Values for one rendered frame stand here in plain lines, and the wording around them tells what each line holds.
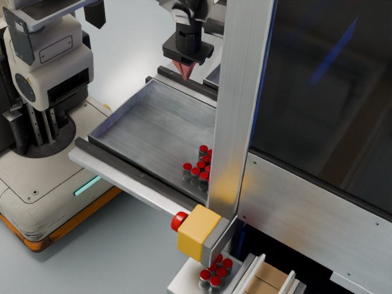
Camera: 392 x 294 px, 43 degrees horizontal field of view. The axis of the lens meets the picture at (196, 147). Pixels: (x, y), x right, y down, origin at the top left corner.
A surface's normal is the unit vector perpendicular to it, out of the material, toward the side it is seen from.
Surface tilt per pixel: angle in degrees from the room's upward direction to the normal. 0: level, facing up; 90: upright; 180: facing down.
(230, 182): 90
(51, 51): 98
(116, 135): 0
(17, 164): 0
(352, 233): 90
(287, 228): 90
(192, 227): 0
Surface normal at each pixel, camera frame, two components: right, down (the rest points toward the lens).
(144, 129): 0.04, -0.67
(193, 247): -0.55, 0.61
